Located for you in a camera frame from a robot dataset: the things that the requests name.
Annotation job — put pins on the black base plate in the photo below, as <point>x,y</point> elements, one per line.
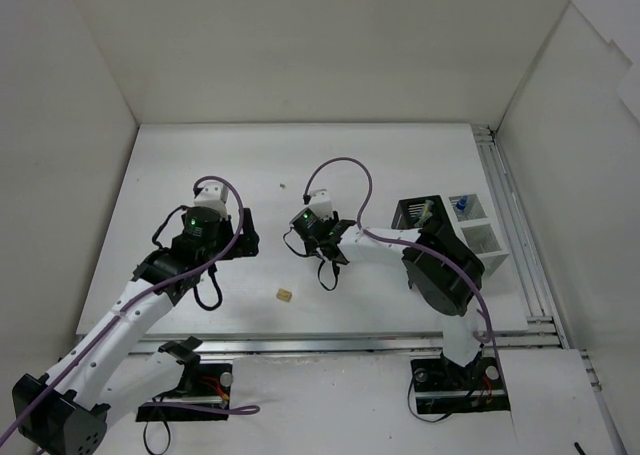
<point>440,389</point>
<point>210,387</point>

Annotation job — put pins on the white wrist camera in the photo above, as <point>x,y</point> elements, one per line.
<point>213,195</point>
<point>319,202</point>

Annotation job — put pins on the white slotted container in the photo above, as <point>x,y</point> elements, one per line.
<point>478,228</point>

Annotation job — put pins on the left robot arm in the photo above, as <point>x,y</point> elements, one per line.
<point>69,409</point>

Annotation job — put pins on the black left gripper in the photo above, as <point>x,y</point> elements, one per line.
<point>247,232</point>

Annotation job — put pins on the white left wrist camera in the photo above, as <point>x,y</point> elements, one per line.
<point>213,195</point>

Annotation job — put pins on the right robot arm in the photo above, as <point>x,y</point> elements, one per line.
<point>390,247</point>

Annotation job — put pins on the clear glue bottle blue cap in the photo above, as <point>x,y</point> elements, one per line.
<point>462,203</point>

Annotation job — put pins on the black slotted container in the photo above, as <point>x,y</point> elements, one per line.
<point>437,234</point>

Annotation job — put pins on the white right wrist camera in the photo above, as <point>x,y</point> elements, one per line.
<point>319,202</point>

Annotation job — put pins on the small tan eraser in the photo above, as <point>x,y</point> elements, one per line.
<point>284,295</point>

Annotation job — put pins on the aluminium rail frame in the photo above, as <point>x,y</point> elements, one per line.
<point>367,169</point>

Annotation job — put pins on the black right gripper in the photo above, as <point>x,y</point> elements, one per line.
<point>331,235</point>

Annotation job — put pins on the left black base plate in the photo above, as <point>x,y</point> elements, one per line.
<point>210,387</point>

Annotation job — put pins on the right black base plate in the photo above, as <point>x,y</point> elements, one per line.
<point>440,389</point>

